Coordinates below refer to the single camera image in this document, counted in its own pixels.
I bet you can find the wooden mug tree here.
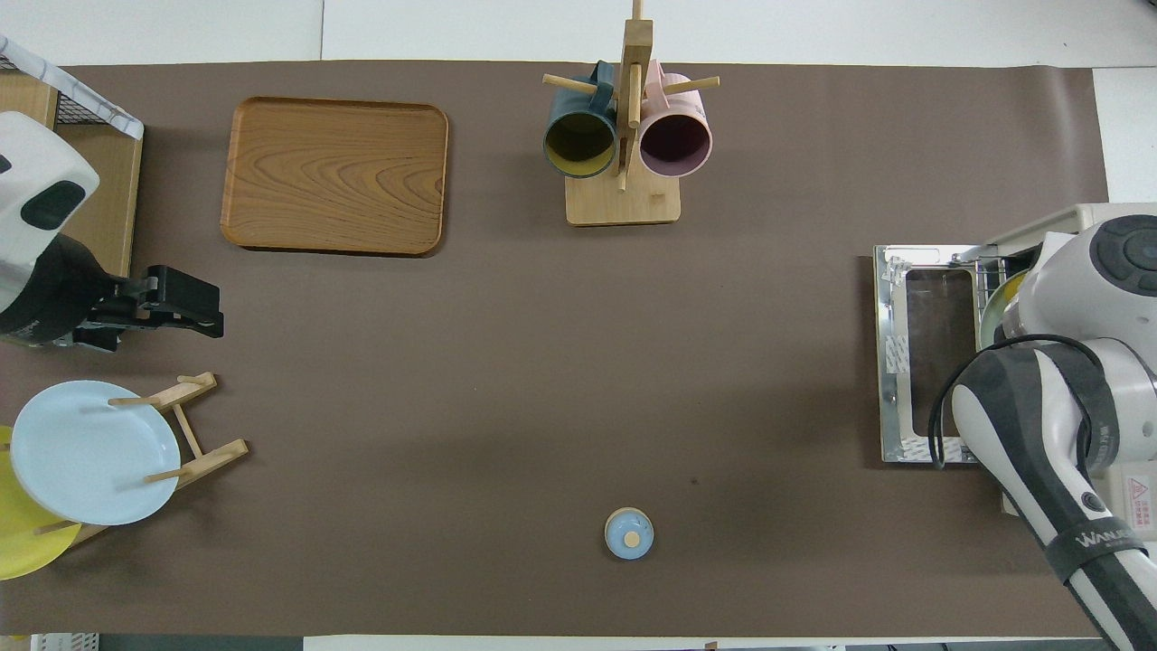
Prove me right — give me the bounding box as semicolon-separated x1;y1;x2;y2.
542;0;721;227

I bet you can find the beige toaster oven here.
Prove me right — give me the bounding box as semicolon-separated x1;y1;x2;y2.
972;203;1157;543

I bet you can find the wire oven rack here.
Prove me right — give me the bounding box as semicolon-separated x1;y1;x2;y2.
967;256;1036;299

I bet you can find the light blue plate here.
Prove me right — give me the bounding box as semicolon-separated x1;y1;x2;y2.
9;380;182;527

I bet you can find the dark blue mug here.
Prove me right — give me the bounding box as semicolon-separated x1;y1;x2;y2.
542;61;619;180

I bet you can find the wire shelf with wooden boards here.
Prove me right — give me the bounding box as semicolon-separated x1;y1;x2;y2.
0;54;146;281

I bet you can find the glass oven door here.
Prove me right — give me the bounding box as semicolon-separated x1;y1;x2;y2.
874;244;986;464

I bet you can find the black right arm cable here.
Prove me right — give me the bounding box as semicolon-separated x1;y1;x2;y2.
928;335;1099;468

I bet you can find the brown paper table mat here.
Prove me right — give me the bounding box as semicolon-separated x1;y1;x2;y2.
0;61;1149;638

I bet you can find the brown wooden tray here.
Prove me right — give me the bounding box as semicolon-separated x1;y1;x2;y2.
221;97;450;258

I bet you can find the wooden plate rack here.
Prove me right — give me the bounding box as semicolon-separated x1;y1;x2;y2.
34;371;249;548

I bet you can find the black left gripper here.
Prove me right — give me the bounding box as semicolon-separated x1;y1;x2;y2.
71;264;225;353

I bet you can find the pale green plate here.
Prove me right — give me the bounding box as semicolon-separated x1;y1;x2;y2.
979;269;1031;349

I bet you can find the yellow plate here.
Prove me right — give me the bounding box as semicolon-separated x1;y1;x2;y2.
0;425;82;581

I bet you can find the pink mug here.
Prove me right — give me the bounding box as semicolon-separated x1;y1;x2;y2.
638;60;714;178

